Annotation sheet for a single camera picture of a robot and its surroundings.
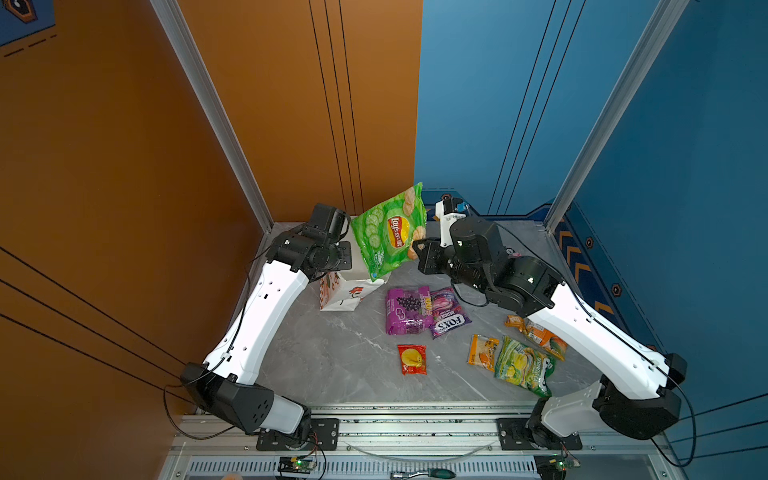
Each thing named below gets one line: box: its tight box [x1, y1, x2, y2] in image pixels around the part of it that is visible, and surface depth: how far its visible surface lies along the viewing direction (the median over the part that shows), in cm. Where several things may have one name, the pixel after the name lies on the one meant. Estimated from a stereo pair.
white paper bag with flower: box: [320, 271, 387, 312], surface depth 82 cm
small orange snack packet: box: [467, 334, 500, 373], surface depth 87 cm
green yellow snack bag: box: [494, 336, 556, 398], surface depth 83 cm
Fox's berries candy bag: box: [430, 287, 472, 340], surface depth 93 cm
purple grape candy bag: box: [385, 286, 433, 336], surface depth 91 cm
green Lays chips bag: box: [351, 182, 427, 282], surface depth 69 cm
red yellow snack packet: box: [397, 344, 428, 376], surface depth 86 cm
